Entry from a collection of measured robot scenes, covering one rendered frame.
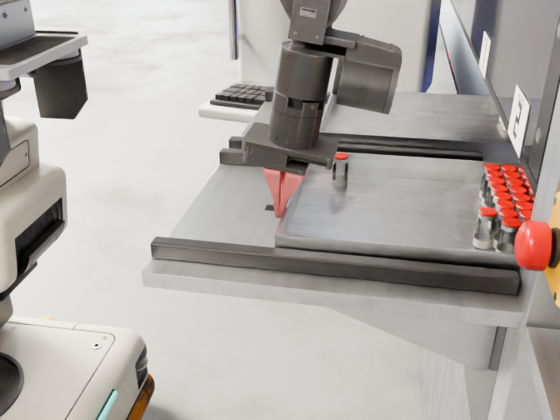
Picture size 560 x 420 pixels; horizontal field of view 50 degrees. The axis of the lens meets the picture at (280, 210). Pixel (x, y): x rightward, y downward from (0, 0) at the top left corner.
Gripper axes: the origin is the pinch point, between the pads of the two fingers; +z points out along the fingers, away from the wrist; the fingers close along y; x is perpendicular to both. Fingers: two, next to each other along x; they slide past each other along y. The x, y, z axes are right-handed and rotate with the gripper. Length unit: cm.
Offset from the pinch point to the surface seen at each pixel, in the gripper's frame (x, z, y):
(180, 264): -8.8, 4.9, -9.1
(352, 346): 88, 89, 20
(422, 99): 54, -2, 18
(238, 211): 5.2, 4.3, -5.9
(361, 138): 28.0, -0.7, 7.9
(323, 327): 95, 90, 11
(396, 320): -2.5, 10.0, 16.6
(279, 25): 91, -3, -18
